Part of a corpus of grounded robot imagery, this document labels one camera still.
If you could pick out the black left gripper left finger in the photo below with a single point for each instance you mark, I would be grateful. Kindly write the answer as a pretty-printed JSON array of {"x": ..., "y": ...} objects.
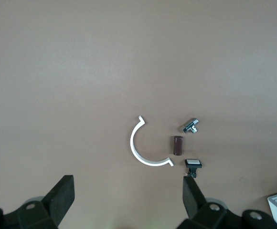
[{"x": 57, "y": 200}]

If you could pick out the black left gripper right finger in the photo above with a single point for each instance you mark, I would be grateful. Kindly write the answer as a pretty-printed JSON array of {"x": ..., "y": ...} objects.
[{"x": 193, "y": 200}]

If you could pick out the dark brown cylindrical capacitor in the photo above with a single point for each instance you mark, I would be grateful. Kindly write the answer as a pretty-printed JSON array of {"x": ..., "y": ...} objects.
[{"x": 177, "y": 145}]

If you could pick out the chrome metal valve fitting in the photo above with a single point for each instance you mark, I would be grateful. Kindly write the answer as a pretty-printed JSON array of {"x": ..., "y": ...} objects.
[{"x": 189, "y": 124}]

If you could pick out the black switch with white cap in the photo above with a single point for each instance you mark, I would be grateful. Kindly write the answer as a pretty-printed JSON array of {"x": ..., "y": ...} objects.
[{"x": 194, "y": 162}]

